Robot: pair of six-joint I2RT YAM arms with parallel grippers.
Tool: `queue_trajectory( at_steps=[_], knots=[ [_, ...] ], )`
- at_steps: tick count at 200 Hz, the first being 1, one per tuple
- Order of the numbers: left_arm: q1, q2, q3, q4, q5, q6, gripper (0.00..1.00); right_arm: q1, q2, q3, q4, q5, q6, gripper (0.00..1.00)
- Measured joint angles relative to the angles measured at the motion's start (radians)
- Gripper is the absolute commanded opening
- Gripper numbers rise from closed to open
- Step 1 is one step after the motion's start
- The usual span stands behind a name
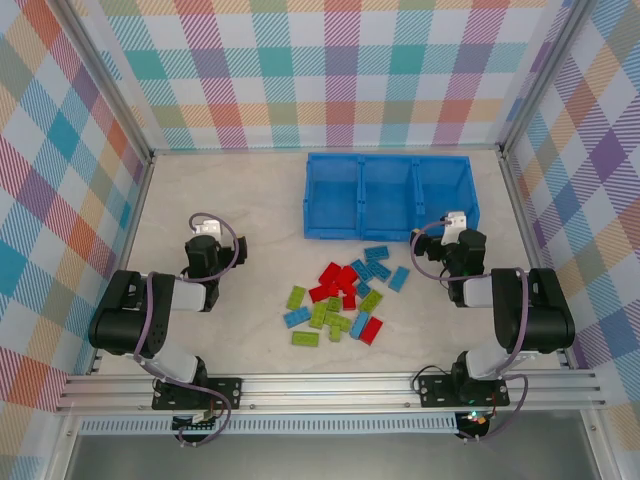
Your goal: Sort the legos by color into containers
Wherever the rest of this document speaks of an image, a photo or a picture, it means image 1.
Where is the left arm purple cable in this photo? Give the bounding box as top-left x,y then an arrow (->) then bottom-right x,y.
133,212 -> 240,449

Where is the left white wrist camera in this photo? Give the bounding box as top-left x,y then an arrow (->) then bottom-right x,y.
192,218 -> 224,239

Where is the aluminium back rail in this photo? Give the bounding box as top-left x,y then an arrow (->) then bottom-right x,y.
147,143 -> 506,157

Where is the left small circuit board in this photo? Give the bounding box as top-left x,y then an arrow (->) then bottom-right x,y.
172,410 -> 221,432

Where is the small circuit board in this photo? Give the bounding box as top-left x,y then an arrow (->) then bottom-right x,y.
457,410 -> 491,437
172,410 -> 221,432

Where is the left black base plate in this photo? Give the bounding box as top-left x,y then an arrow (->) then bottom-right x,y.
152,377 -> 244,411

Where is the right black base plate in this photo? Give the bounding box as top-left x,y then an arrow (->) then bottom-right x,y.
417,373 -> 511,409

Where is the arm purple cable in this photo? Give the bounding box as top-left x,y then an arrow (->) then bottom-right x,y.
409,214 -> 530,444
133,212 -> 240,449

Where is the wide aluminium base rail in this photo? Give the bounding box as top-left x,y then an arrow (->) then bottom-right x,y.
54,369 -> 606,414

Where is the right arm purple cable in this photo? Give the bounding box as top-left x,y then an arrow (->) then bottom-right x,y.
409,214 -> 530,444

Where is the aluminium frame post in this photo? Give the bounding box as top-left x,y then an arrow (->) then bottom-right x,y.
499,0 -> 596,151
59,0 -> 156,161

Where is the aluminium side rail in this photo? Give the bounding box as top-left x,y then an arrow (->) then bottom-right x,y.
87,154 -> 156,376
497,147 -> 576,371

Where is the right small circuit board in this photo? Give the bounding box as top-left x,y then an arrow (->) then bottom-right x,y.
457,410 -> 491,437

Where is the white slotted cable duct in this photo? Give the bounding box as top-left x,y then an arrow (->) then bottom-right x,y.
79,417 -> 461,436

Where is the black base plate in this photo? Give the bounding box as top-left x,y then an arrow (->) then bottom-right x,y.
417,373 -> 511,409
152,377 -> 244,411

